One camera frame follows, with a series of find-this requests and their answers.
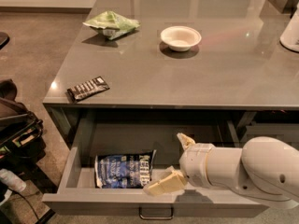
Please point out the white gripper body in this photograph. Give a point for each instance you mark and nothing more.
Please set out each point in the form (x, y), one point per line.
(193, 162)

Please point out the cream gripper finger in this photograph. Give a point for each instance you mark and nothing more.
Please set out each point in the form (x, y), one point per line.
(169, 181)
(185, 140)

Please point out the blue chip bag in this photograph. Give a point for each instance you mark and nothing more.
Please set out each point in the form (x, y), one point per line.
(123, 171)

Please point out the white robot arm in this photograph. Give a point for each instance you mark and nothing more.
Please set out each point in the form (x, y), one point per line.
(265, 170)

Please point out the open grey top drawer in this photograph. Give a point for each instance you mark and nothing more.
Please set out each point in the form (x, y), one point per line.
(129, 131)

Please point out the grey counter cabinet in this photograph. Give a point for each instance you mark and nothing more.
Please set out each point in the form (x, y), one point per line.
(239, 65)

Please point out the green chip bag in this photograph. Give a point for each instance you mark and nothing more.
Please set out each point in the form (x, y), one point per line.
(112, 25)

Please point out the white appliance on counter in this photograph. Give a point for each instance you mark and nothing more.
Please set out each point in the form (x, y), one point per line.
(290, 37)

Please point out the black bag on floor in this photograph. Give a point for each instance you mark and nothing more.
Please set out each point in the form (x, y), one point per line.
(20, 129)

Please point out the grey lower right drawers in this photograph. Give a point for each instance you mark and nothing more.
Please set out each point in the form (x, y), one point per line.
(287, 133)

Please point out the white paper bowl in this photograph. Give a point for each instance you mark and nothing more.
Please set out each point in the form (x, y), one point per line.
(180, 38)

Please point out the black snack bar wrapper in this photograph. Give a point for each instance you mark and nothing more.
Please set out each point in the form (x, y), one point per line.
(87, 89)

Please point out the white bottle on floor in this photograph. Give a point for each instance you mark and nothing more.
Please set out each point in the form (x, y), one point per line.
(12, 181)

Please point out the metal drawer handle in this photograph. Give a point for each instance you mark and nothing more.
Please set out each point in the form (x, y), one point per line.
(156, 213)

